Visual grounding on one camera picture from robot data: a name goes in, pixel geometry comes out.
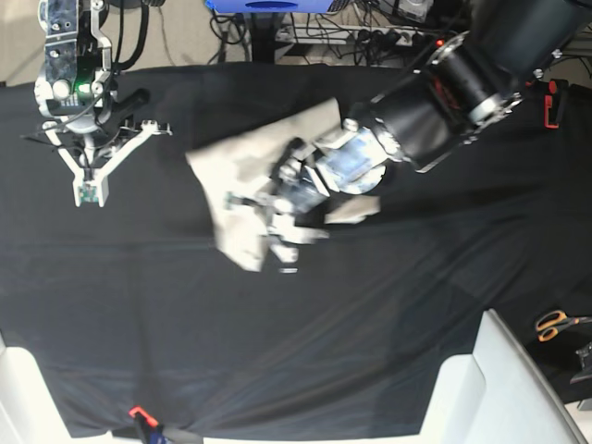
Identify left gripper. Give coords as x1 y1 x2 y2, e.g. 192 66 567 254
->
224 138 331 274

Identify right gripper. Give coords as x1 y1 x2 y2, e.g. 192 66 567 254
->
34 69 173 207

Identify white T-shirt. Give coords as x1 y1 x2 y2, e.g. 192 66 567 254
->
186 99 399 272

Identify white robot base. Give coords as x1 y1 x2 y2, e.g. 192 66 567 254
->
419 310 586 443
1 343 114 443

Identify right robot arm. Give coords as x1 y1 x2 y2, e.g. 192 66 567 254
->
29 0 172 206

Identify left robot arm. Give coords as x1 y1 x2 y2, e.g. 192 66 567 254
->
216 1 591 271

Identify black table cloth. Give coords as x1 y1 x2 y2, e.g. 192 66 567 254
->
1 64 591 440

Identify blue box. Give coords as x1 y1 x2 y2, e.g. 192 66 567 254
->
205 0 333 14

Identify black table leg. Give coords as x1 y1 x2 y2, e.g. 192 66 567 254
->
248 13 280 65

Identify red black clamp front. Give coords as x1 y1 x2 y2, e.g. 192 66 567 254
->
128 405 204 444

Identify red black clamp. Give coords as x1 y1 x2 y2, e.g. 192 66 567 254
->
544 79 569 130
128 405 204 444

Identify red black clamp right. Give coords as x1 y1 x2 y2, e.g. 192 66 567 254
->
544 79 569 130

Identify orange handled scissors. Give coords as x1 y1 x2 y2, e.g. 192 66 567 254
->
535 310 591 342

